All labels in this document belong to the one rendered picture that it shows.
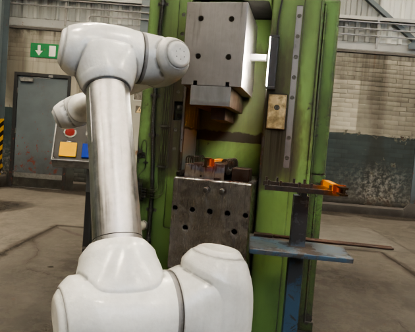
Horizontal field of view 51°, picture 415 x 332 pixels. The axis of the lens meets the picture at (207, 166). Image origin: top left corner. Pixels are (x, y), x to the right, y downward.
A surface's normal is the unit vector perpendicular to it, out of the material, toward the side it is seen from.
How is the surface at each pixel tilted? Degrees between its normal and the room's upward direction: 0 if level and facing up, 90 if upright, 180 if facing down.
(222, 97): 90
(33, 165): 90
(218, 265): 54
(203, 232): 90
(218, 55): 90
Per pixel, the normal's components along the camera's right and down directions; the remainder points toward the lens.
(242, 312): 0.69, 0.06
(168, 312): 0.54, -0.27
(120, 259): 0.27, -0.49
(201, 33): -0.22, 0.04
